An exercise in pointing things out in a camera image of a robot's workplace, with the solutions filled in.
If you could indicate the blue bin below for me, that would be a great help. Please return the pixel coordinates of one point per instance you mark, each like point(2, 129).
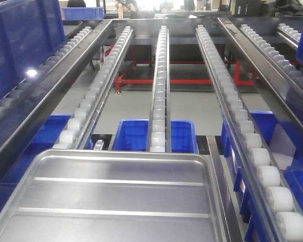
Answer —
point(44, 139)
point(132, 136)
point(289, 159)

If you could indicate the blue bin below left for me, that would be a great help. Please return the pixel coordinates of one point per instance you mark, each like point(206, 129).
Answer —
point(44, 139)

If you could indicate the left steel divider rail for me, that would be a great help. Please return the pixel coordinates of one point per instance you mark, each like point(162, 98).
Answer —
point(22, 122)

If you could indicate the center white roller track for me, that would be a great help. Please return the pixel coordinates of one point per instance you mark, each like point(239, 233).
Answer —
point(159, 127)

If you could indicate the blue crate in background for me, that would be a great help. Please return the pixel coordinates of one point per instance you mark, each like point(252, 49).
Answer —
point(83, 13)

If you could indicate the blue bin below right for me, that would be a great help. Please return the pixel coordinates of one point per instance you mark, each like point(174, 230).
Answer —
point(289, 159)

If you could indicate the far left roller track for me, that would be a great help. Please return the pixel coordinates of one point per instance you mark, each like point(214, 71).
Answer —
point(34, 76)

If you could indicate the blue bin below center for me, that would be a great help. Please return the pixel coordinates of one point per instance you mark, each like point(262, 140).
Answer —
point(132, 136)

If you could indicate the lower steel divider rail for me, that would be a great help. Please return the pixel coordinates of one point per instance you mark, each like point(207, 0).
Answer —
point(228, 212)

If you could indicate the far right roller track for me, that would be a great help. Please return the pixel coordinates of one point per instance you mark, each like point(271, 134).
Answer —
point(293, 76)

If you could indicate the silver metal tray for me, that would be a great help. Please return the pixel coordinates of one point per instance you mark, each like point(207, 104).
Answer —
point(86, 195)

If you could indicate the blue plastic bin upper left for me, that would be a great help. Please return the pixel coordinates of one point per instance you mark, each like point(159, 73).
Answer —
point(30, 32)

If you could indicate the red metal frame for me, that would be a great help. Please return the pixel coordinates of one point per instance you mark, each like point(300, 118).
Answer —
point(186, 66)

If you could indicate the right white roller track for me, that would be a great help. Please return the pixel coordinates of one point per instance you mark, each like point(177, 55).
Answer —
point(265, 199)

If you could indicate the white roller track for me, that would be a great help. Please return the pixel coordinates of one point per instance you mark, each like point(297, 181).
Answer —
point(159, 127)
point(78, 130)
point(265, 199)

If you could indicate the left white roller track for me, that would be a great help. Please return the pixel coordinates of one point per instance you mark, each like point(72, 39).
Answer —
point(78, 130)

